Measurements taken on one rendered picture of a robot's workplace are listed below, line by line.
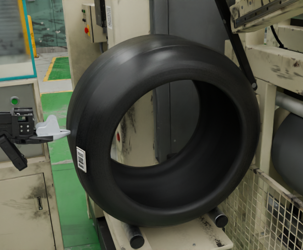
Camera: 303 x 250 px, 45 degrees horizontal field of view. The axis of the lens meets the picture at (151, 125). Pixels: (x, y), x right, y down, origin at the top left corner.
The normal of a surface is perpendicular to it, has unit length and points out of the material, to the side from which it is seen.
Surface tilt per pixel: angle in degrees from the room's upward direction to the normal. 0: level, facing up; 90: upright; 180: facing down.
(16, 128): 90
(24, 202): 90
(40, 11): 90
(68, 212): 0
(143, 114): 90
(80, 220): 0
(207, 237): 0
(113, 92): 57
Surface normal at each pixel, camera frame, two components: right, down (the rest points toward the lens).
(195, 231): -0.04, -0.93
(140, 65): -0.09, -0.36
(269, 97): 0.31, 0.33
